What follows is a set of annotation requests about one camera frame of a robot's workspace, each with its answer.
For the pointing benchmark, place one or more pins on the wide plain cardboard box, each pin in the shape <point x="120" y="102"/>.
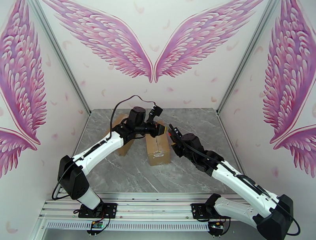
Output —
<point x="124" y="148"/>

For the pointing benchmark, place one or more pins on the small green circuit board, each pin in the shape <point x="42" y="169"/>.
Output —
<point x="97" y="224"/>
<point x="216" y="224"/>

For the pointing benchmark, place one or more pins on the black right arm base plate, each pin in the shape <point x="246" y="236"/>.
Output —
<point x="197" y="211"/>

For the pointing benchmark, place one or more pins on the aluminium rail base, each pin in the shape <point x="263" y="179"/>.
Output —
<point x="153" y="206"/>

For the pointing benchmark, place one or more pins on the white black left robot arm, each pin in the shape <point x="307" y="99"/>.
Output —
<point x="98" y="153"/>

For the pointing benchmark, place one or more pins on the aluminium corner post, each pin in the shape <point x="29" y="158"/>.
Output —
<point x="248" y="55"/>
<point x="61" y="55"/>

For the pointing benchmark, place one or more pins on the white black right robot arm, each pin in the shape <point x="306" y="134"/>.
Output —
<point x="234" y="180"/>

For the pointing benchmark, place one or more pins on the narrow labelled cardboard box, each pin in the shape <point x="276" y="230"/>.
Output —
<point x="158" y="150"/>

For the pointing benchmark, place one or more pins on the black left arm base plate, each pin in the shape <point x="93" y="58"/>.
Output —
<point x="111" y="210"/>

